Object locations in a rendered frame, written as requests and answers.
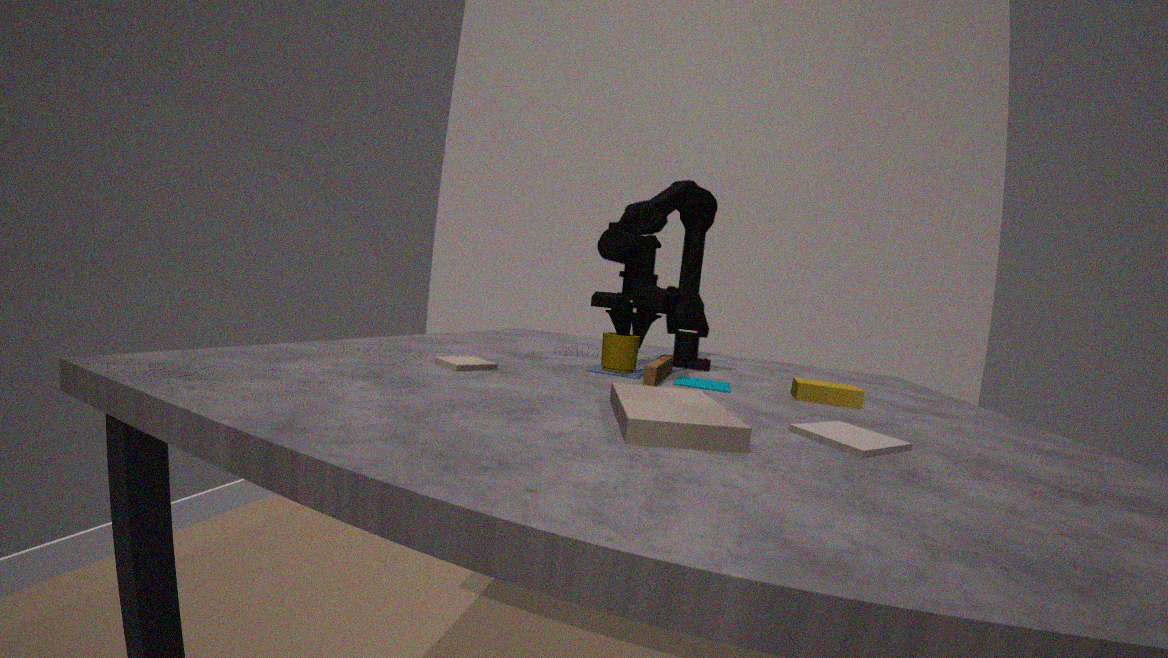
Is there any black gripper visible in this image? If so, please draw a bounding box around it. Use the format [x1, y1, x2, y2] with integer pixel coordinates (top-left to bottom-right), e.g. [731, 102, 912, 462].
[591, 266, 675, 349]

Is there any orange wooden flat bar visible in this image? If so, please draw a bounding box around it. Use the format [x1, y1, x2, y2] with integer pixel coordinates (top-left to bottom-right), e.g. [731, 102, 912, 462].
[644, 355, 674, 387]

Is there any yellow rectangular block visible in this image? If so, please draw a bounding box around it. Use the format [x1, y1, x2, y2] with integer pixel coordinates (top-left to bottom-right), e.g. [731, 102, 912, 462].
[791, 378, 865, 409]

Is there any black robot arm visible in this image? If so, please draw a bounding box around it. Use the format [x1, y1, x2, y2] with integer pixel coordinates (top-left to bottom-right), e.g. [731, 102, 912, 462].
[598, 180, 718, 363]

